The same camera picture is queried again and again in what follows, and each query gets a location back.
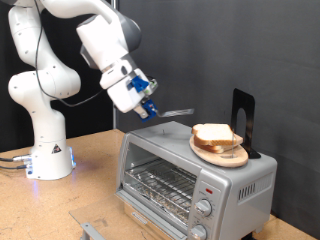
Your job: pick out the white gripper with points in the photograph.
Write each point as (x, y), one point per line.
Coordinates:
(121, 98)

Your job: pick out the metal spatula with blue block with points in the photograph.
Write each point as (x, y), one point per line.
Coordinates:
(150, 110)

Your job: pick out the grey tray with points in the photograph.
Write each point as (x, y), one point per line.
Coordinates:
(91, 230)

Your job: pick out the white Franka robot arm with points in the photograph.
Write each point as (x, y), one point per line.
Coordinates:
(43, 133)

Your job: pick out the silver oven knob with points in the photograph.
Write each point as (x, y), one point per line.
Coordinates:
(199, 232)
(204, 208)

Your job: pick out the silver toaster oven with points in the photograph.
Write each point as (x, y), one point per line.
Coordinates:
(246, 206)

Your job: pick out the vertical metal pole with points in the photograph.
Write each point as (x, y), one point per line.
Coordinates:
(115, 118)

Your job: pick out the round wooden board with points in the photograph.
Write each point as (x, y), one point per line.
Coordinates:
(220, 160)

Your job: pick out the thin metal pin stand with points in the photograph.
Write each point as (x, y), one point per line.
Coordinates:
(230, 155)

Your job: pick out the aluminium foil tray liner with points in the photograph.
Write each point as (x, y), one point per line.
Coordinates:
(173, 211)

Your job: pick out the black metal bookend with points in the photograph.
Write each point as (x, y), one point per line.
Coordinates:
(248, 100)

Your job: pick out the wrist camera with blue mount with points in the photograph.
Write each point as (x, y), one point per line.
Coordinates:
(139, 83)

